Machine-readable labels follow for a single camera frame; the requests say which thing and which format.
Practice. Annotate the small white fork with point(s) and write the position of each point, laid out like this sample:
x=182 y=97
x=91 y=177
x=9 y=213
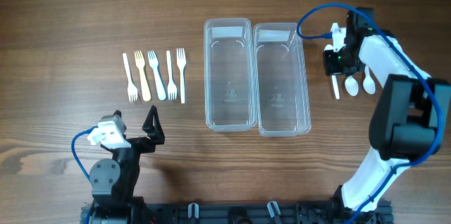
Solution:
x=172 y=89

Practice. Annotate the left clear plastic container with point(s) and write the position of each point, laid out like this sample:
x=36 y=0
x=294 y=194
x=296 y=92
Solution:
x=229 y=75

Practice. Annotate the white spoon thin handle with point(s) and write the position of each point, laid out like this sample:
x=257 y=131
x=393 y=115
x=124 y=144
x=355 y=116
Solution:
x=351 y=86

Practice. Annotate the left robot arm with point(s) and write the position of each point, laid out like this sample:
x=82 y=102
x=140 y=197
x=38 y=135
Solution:
x=113 y=179

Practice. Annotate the clear plastic container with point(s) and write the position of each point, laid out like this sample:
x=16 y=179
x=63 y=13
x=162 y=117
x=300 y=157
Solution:
x=283 y=98
x=229 y=75

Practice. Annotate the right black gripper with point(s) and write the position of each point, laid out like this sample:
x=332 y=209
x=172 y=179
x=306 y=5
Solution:
x=331 y=68

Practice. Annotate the white spoon bowl up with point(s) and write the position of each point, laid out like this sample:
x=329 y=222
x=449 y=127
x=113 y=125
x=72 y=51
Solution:
x=335 y=88

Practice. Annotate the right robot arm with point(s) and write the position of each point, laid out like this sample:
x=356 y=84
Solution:
x=408 y=123

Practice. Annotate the white spoon wide handle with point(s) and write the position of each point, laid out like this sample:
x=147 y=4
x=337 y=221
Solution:
x=368 y=83

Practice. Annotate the white fork tines down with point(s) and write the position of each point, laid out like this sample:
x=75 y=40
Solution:
x=132 y=90

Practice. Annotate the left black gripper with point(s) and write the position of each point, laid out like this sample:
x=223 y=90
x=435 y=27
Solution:
x=153 y=132

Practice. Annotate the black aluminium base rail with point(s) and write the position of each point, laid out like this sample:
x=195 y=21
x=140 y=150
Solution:
x=301 y=212

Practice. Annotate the light blue fork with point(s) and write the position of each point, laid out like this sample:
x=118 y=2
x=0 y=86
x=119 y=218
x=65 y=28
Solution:
x=154 y=64

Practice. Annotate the slim white fork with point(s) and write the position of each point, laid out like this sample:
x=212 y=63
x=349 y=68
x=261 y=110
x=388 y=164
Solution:
x=181 y=63

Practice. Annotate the right clear plastic container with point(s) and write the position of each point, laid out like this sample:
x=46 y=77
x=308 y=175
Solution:
x=283 y=98

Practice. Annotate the cream yellow fork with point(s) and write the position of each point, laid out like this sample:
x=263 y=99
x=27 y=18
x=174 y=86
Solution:
x=140 y=63

